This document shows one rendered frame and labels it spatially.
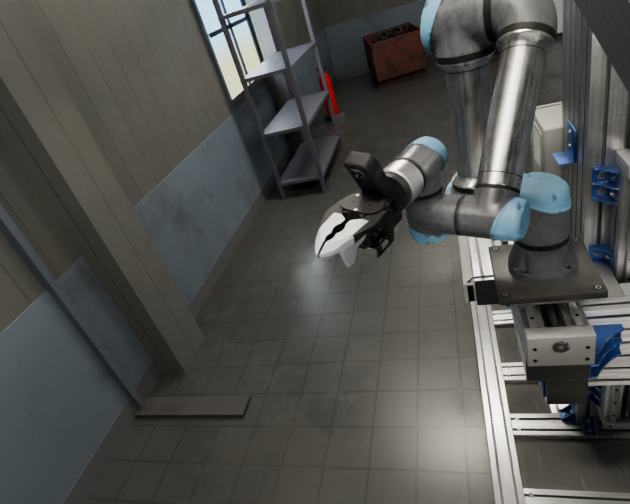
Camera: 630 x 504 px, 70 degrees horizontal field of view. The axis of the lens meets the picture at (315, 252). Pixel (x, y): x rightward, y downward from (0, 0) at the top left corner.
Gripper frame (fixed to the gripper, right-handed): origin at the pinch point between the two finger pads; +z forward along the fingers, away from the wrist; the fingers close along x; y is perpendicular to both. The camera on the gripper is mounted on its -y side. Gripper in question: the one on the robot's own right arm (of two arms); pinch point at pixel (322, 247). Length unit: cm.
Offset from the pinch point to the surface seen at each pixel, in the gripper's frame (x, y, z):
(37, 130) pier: 182, 17, -35
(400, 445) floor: 23, 150, -49
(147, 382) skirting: 171, 164, -15
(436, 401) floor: 19, 150, -76
